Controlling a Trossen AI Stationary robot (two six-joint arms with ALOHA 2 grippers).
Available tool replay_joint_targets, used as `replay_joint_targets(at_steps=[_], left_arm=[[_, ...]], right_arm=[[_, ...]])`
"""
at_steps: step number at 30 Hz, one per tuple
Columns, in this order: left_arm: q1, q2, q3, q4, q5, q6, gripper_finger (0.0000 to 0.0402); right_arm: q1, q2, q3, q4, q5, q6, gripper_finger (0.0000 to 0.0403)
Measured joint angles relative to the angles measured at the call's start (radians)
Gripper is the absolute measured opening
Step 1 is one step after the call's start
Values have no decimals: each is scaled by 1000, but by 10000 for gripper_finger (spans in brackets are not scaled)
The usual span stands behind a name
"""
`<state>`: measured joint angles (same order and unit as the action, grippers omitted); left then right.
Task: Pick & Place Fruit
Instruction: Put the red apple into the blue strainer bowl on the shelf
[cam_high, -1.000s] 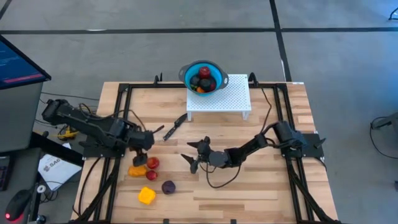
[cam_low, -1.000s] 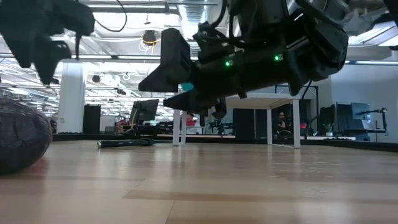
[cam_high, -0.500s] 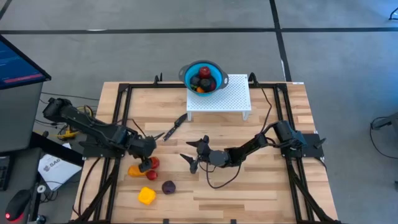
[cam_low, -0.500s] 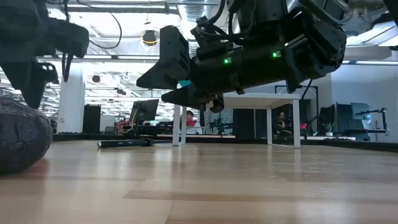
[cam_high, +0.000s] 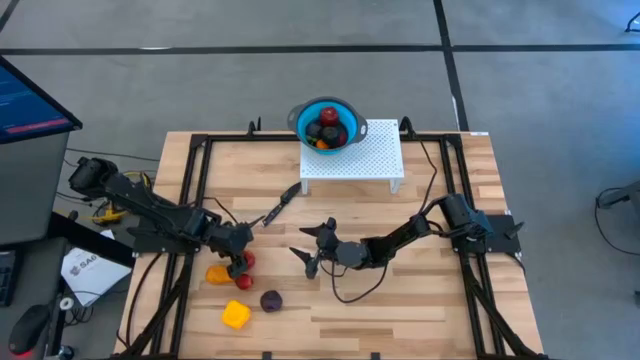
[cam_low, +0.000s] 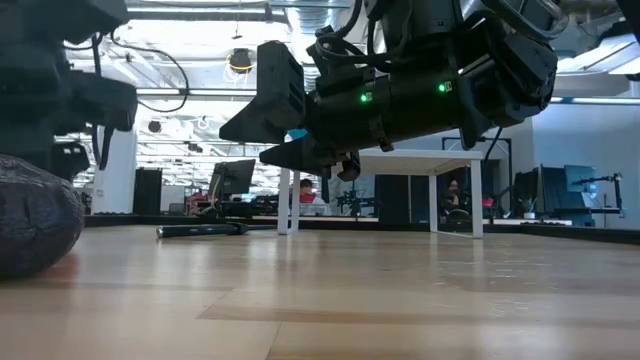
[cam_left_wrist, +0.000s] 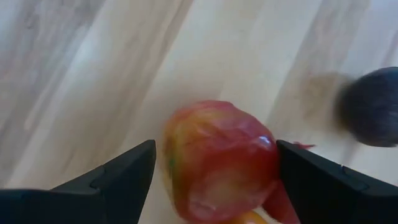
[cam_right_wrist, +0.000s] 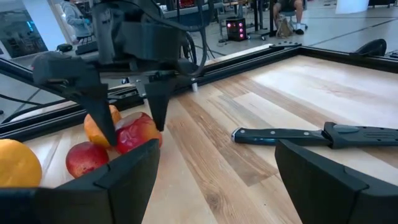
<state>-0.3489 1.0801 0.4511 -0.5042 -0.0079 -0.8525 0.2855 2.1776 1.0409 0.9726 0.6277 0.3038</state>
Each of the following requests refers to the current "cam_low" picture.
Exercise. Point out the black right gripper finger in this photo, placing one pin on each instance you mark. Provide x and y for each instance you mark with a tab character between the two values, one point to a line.
277	95
300	155

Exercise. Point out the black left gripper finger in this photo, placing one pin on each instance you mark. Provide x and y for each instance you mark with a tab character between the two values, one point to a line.
70	162

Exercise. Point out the dark purple fruit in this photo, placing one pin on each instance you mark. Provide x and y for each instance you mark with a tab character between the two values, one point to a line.
35	220

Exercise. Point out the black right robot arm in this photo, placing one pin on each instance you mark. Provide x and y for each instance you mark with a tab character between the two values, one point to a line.
500	60

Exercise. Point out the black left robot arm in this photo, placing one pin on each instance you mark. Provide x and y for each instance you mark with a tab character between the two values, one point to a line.
50	20

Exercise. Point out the person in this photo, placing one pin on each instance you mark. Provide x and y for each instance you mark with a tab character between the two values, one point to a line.
307	192
451	197

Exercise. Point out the white perforated shelf riser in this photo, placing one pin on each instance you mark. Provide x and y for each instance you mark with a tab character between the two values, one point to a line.
425	162

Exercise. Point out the dark background monitor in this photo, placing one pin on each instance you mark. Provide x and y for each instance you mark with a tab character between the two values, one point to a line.
234	177

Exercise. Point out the black floor cabinet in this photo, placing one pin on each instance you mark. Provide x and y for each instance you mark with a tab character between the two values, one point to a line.
395	197

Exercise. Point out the dark double monitor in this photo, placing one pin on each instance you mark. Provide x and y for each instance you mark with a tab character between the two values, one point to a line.
550	190

